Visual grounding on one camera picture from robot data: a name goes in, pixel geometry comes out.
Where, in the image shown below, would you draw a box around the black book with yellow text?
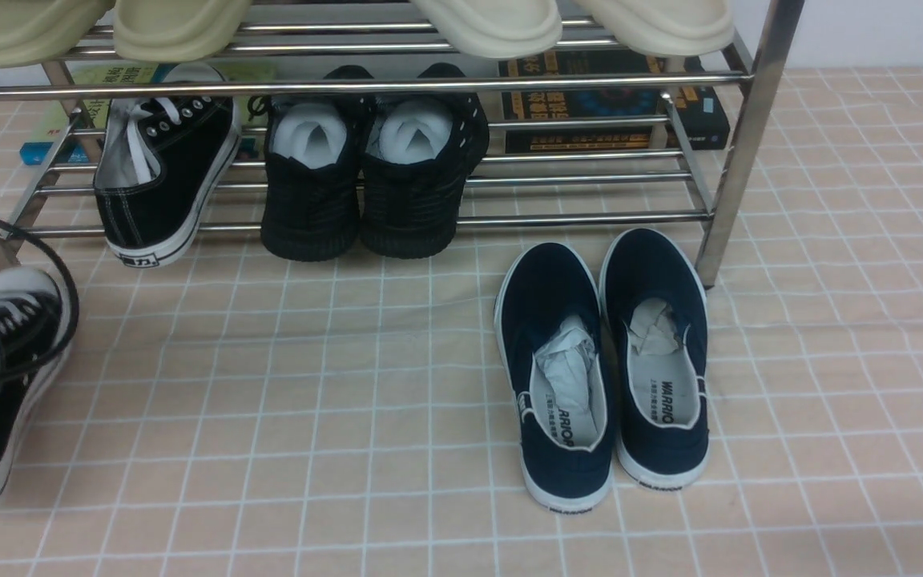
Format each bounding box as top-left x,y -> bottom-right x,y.
498,49 -> 732,154

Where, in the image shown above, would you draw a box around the green and blue book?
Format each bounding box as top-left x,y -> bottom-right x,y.
18,59 -> 277,167

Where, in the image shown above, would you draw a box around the black knit shoe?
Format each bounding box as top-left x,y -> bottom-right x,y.
359,92 -> 490,260
247,94 -> 375,262

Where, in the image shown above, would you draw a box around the black cable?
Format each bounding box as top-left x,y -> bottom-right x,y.
0,205 -> 81,387

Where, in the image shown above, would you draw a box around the navy slip-on shoe right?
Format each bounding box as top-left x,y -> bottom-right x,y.
599,228 -> 710,490

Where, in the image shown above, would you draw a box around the olive green slipper left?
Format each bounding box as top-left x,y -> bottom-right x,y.
0,1 -> 116,68

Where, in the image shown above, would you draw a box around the cream slipper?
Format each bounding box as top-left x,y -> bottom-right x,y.
411,0 -> 563,61
576,1 -> 736,58

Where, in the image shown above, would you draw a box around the black knit shoe left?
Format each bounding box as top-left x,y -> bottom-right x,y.
247,94 -> 375,262

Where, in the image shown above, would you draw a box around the cream slipper left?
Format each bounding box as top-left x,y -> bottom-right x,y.
411,0 -> 563,61

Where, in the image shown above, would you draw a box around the olive green slipper right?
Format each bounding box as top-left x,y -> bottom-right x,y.
113,1 -> 253,63

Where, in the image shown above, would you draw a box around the black knit shoe right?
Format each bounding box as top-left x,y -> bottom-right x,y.
359,92 -> 490,260

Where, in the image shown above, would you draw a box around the navy slip-on shoe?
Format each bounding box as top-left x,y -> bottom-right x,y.
494,242 -> 618,514
599,228 -> 710,490

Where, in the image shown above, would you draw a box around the cream slipper right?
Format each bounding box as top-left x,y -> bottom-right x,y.
576,1 -> 736,58

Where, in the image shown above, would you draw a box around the silver metal shoe rack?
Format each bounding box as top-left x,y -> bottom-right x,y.
0,1 -> 804,286

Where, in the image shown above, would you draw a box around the olive green slipper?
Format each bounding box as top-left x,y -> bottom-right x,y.
113,1 -> 253,63
0,1 -> 116,68

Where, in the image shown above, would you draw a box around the navy slip-on shoe left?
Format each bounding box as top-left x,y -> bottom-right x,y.
494,242 -> 618,514

